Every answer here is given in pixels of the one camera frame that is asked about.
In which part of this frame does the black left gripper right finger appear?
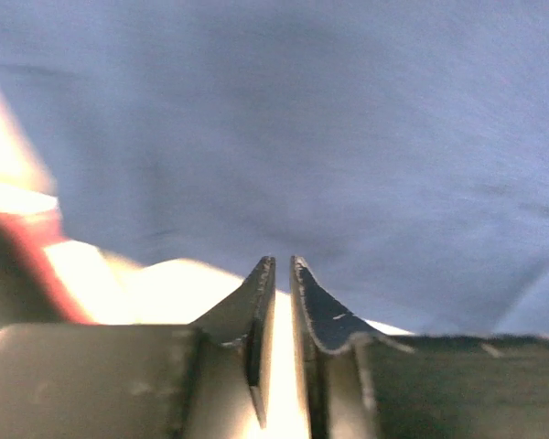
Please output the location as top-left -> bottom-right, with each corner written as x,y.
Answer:
290,256 -> 549,438

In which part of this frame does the navy blue t shirt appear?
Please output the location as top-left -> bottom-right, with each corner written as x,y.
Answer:
0,1 -> 549,336

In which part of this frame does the folded black t shirt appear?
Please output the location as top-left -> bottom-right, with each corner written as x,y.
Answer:
0,228 -> 66,327

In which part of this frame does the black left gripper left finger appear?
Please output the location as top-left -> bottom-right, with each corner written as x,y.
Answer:
0,257 -> 275,438

